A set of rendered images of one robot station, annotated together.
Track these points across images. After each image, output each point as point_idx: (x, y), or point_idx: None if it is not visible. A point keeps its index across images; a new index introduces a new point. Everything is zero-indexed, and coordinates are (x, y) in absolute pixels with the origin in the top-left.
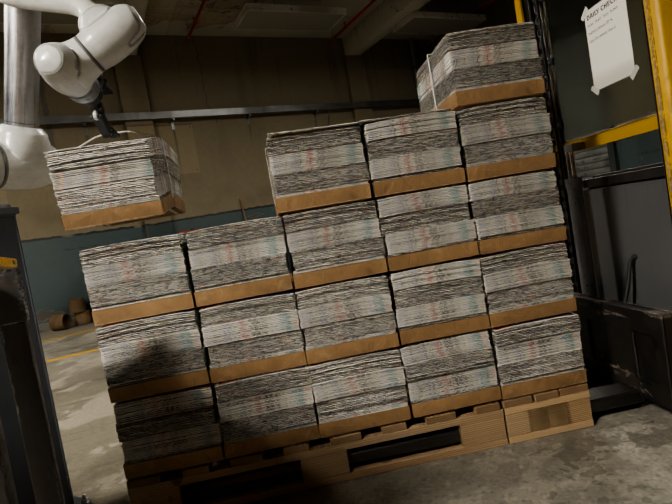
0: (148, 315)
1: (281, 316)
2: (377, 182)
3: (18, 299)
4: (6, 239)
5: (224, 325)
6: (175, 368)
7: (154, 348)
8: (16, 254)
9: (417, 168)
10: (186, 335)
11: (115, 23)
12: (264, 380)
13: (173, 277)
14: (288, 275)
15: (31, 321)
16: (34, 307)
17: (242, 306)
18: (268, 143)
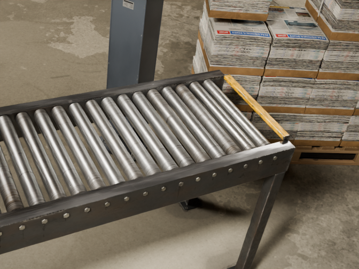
0: (237, 74)
1: (303, 89)
2: None
3: (220, 89)
4: (160, 0)
5: (273, 87)
6: (239, 101)
7: (234, 90)
8: (160, 9)
9: None
10: (252, 87)
11: None
12: (279, 116)
13: (258, 58)
14: (317, 71)
15: (156, 47)
16: (158, 39)
17: (286, 80)
18: (344, 0)
